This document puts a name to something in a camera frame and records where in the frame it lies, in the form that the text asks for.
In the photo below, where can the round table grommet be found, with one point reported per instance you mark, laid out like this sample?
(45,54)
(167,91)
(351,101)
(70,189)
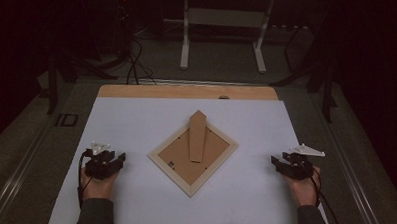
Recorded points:
(223,97)

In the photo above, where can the person's right hand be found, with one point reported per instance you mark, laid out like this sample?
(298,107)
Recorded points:
(304,191)

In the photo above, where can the wooden photo frame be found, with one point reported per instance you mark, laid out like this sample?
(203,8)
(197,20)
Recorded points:
(193,155)

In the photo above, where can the white metal desk frame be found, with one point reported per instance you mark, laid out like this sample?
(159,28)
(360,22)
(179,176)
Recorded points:
(184,42)

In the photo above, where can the person's left hand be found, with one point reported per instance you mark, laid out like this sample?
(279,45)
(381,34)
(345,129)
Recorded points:
(99,189)

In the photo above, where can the black floor socket box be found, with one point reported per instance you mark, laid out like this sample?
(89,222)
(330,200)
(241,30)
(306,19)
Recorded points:
(66,120)

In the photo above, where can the metal floor rail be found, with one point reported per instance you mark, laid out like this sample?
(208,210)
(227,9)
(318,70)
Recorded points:
(352,173)
(15,178)

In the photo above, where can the black metal stand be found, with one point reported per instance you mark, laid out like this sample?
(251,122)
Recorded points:
(326,87)

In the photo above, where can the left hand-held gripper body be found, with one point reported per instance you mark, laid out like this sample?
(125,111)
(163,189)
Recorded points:
(100,163)

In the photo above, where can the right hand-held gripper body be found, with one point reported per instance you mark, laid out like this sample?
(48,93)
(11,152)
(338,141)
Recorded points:
(300,165)

